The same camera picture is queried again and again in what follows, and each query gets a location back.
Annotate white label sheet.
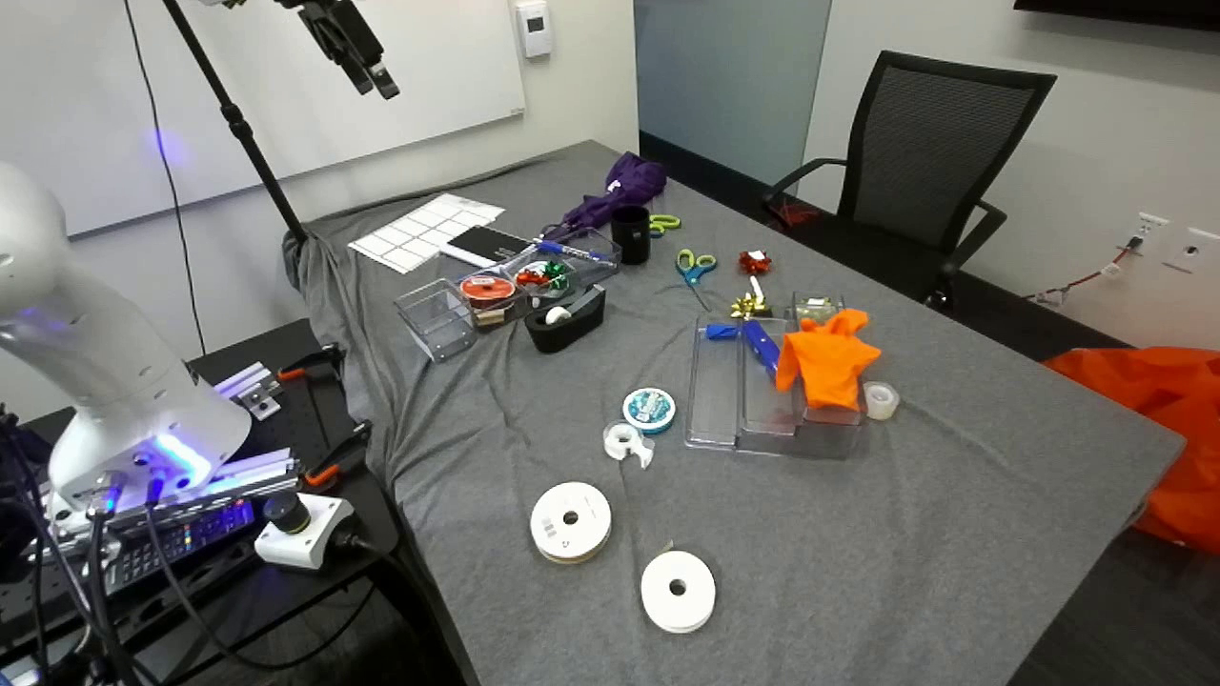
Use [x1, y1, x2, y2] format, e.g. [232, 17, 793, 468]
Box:
[349, 189, 507, 276]

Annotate white wall outlet plate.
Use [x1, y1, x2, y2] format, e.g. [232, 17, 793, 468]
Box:
[1134, 210, 1220, 276]

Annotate clear box of ribbons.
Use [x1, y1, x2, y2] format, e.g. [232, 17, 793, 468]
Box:
[513, 237, 626, 303]

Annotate white whiteboard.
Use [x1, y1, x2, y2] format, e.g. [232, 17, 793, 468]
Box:
[0, 0, 530, 238]

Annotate teal ribbon spool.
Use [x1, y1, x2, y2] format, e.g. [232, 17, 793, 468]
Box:
[618, 386, 684, 436]

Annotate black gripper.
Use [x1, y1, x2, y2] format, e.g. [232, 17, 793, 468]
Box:
[295, 0, 406, 104]

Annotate black mesh office chair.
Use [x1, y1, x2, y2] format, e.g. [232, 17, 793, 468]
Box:
[760, 49, 1059, 313]

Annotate empty clear plastic box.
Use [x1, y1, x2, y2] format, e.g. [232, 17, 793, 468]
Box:
[392, 275, 481, 365]

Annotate blue marker pen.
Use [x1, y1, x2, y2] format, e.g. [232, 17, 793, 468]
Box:
[530, 232, 623, 267]

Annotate robot controller box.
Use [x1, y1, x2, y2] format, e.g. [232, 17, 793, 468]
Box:
[41, 443, 305, 602]

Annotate white emergency stop button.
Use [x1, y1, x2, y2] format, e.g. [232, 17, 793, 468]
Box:
[252, 489, 359, 574]

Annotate black robot cart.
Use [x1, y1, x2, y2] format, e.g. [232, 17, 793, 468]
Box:
[0, 314, 433, 686]

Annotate white wall thermostat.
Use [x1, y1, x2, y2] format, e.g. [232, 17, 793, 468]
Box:
[513, 0, 558, 63]

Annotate purple folded umbrella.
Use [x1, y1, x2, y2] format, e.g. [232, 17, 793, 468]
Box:
[539, 148, 670, 245]

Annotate silver metal bracket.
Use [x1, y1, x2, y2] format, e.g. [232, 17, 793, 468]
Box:
[208, 356, 288, 422]

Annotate silver gift bow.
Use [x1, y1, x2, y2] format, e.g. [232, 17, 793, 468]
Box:
[793, 294, 842, 326]

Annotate large blue green scissors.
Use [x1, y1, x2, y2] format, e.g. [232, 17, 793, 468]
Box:
[670, 245, 726, 307]

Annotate black tablet with white edge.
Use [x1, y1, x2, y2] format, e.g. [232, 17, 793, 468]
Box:
[440, 222, 539, 275]

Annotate small white tape dispenser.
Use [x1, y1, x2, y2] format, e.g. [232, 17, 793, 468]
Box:
[598, 419, 660, 472]

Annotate black wall television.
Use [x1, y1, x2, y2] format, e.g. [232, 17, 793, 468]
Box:
[1009, 0, 1220, 39]

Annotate small clear tape roll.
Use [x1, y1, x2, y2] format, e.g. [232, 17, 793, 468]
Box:
[863, 375, 904, 422]

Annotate orange bag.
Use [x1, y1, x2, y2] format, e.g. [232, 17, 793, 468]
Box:
[1044, 341, 1220, 558]

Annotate orange ribbon spool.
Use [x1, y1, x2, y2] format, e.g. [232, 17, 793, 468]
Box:
[455, 270, 523, 331]

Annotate black tape dispenser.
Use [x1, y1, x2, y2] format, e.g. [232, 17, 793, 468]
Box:
[523, 280, 610, 356]

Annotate black cup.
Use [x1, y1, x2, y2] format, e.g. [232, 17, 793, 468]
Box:
[610, 200, 656, 267]

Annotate clear acrylic tray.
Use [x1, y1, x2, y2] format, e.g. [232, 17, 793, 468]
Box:
[684, 318, 879, 462]

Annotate black camera tripod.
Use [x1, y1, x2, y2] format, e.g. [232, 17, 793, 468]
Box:
[159, 0, 316, 250]

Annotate gray table cloth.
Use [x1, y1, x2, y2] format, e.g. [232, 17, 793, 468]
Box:
[280, 135, 1191, 686]

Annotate white green ribbon spool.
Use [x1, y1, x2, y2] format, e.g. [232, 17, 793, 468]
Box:
[539, 254, 581, 297]

